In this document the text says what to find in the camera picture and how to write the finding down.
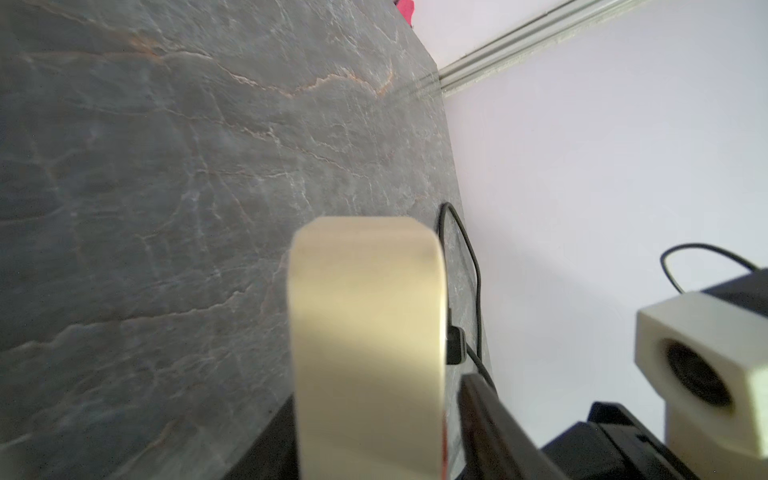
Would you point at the small pink object at wall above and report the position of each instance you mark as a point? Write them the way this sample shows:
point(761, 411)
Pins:
point(406, 9)

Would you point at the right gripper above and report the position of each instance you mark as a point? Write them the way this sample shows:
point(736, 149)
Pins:
point(613, 444)

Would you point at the aluminium rail frame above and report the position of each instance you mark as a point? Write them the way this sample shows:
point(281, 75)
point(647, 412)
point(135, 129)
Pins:
point(550, 28)

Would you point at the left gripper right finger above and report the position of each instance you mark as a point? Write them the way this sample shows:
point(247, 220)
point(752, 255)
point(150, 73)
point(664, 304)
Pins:
point(495, 446)

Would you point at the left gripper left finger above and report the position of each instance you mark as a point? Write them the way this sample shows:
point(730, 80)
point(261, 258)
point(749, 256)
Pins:
point(273, 456)

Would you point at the cream power strip red outlets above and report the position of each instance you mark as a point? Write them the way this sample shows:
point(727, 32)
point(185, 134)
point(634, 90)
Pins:
point(367, 306)

